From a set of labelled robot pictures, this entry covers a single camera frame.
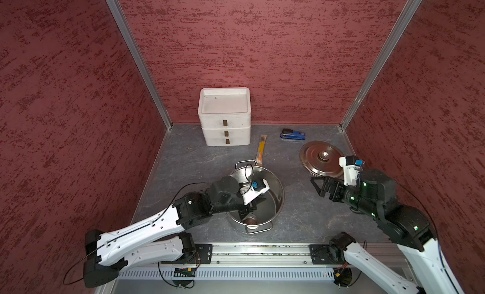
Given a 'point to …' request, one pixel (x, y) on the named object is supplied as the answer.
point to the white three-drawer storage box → (225, 115)
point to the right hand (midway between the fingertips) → (317, 185)
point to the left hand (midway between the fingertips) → (260, 200)
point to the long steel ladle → (251, 219)
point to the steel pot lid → (322, 158)
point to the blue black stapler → (289, 134)
